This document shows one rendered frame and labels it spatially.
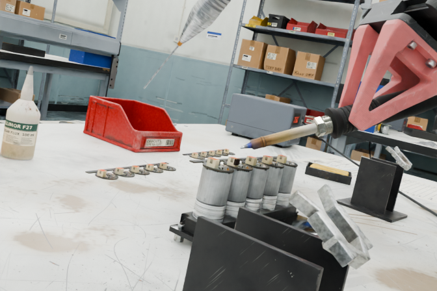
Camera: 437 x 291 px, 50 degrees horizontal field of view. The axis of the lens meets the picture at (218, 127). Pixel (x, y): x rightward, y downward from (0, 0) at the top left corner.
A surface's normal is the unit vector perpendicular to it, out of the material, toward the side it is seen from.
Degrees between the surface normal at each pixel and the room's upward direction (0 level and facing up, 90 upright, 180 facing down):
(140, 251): 0
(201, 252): 90
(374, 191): 90
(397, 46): 108
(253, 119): 90
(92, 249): 0
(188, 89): 90
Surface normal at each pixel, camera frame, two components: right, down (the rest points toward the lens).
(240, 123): -0.42, 0.02
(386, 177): -0.63, -0.04
